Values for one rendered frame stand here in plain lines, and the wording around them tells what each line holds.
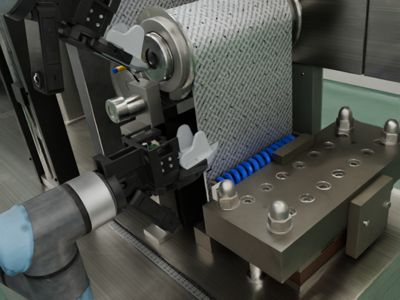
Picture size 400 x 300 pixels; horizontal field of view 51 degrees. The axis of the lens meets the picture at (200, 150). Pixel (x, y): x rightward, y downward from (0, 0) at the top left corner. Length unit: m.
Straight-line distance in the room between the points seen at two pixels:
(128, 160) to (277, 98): 0.34
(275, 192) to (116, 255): 0.32
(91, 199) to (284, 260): 0.27
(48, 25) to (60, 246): 0.27
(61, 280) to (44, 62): 0.28
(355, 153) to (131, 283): 0.45
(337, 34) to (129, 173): 0.47
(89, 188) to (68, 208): 0.04
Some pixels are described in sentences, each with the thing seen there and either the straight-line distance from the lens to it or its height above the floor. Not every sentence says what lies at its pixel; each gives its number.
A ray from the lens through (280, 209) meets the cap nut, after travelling 0.60.
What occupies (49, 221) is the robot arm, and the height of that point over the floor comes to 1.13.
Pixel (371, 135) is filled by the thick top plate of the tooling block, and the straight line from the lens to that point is 0.87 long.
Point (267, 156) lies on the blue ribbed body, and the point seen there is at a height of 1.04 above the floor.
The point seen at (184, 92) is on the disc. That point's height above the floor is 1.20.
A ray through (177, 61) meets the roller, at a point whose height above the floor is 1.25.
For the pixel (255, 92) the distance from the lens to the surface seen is 0.75.
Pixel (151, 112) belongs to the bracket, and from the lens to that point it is 0.70.
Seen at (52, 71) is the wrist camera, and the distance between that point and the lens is 0.59.
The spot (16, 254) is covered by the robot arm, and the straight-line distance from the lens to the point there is 0.55.
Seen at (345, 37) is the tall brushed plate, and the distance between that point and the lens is 0.84.
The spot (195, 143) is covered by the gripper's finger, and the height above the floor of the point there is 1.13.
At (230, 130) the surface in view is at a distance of 0.73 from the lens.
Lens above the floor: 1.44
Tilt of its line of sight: 29 degrees down
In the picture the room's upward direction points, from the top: 7 degrees counter-clockwise
